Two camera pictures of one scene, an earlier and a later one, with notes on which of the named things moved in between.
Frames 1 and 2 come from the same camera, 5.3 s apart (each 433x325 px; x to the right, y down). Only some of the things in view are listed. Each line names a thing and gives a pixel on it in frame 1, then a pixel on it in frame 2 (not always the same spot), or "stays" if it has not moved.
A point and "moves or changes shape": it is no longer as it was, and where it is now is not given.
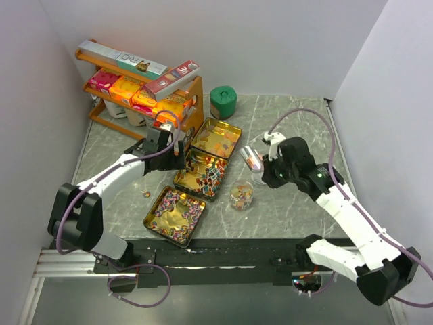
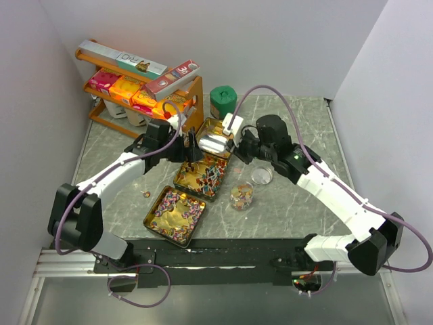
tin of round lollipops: [203, 175] stays
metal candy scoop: [253, 158] moves or changes shape
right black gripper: [268, 176] to [238, 151]
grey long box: [99, 51] stays
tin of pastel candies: [217, 137] stays
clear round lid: [256, 177] stays
